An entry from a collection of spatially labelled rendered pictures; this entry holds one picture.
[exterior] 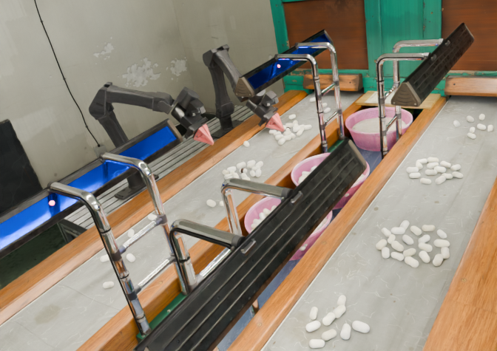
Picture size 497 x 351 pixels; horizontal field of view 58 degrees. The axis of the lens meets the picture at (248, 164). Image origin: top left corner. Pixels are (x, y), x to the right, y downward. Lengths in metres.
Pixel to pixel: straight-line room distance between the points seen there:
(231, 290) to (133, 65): 3.30
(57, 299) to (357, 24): 1.64
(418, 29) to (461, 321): 1.35
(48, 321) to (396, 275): 0.90
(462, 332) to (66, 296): 1.00
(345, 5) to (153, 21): 2.17
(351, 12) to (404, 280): 1.35
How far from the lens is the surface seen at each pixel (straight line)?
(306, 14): 2.30
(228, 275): 0.69
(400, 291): 1.15
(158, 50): 4.04
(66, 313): 1.35
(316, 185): 0.86
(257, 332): 1.06
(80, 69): 3.63
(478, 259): 1.21
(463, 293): 1.12
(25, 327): 1.39
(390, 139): 1.85
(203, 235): 0.76
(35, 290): 1.47
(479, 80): 2.05
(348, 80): 2.22
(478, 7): 2.03
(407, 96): 1.31
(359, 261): 1.23
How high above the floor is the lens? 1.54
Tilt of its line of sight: 27 degrees down
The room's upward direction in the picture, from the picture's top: 12 degrees counter-clockwise
